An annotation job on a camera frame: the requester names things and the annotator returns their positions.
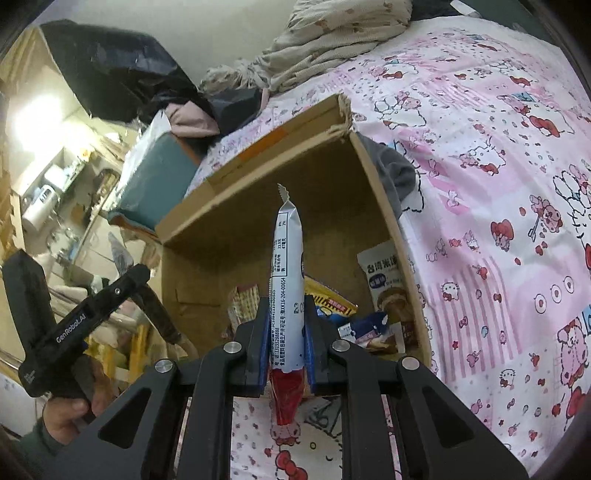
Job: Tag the blue and yellow snack packet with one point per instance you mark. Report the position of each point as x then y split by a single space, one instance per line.
330 297

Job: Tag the teal covered box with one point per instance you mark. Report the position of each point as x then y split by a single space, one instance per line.
152 180

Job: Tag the grey cloth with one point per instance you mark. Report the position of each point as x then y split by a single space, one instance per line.
392 170

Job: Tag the pink checkered snack bar packet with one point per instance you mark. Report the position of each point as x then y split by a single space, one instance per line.
244 309

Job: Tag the blue and white snack packet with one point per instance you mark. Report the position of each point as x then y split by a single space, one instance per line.
369 330

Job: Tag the yellow wooden frame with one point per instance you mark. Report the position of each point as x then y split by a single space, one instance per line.
124 355

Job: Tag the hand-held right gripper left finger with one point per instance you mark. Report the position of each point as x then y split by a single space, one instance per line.
265 350

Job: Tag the person's left forearm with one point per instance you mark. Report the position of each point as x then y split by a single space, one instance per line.
39 450

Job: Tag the person's left hand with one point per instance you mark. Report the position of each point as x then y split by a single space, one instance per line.
69 415

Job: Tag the beige floral quilt bundle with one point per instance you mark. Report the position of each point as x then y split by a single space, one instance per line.
314 50

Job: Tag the cardboard box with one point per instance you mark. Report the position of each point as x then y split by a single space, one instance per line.
231 240

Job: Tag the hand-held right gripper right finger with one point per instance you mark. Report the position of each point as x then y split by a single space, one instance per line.
308 355

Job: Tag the white and brown snack packet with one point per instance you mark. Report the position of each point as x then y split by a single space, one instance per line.
388 295

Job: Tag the silver and red snack packet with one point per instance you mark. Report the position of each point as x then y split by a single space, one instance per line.
287 295

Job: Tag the pink cloth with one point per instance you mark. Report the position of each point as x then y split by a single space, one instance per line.
191 120

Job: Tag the white kitchen appliance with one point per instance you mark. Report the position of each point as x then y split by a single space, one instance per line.
41 198

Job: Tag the pink cartoon printed bed sheet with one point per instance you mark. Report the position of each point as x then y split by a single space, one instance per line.
485 230

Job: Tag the black plastic bag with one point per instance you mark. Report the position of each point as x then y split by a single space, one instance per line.
115 69

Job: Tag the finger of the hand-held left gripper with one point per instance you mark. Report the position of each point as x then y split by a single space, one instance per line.
121 254
159 314

